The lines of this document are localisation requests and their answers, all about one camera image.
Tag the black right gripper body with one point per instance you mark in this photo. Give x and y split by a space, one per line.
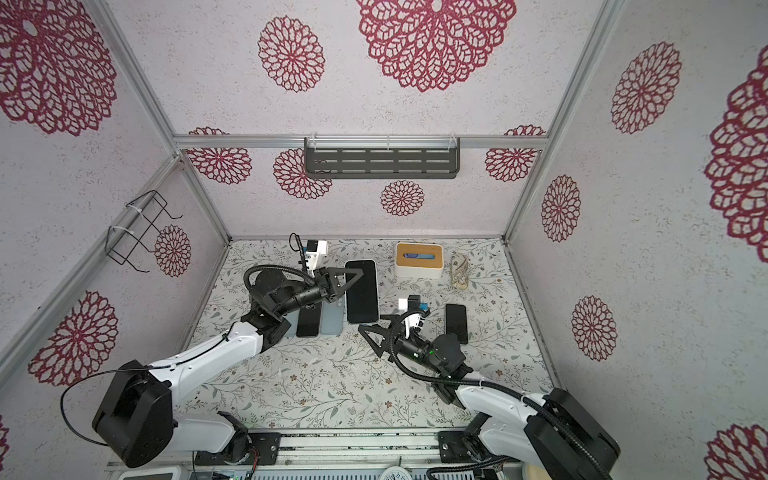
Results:
390 340

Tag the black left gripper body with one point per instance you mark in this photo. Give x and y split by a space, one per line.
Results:
323 284

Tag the pale blue phone case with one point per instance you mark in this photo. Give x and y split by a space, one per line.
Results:
332 318

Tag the black phone light blue case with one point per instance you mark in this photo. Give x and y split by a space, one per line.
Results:
362 299

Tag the black phone purple back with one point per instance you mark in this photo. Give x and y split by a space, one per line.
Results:
309 320

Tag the black phone clear case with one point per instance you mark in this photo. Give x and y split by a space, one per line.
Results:
456 322

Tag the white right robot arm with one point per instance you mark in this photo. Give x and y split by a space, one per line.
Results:
552 431

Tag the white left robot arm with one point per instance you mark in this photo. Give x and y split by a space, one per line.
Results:
138 418

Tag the map print glasses case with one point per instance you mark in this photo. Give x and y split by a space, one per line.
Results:
459 272

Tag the white tissue box wooden lid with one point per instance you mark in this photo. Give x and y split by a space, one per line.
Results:
418 261

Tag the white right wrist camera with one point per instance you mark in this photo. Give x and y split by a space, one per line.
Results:
415 311

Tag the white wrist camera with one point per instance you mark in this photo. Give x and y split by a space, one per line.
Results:
314 255
415 311

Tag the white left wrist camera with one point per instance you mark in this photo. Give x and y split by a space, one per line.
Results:
314 255

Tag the grey wall shelf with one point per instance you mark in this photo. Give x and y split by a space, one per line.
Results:
386 159

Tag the black wire wall basket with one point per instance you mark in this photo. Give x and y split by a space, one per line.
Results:
123 240

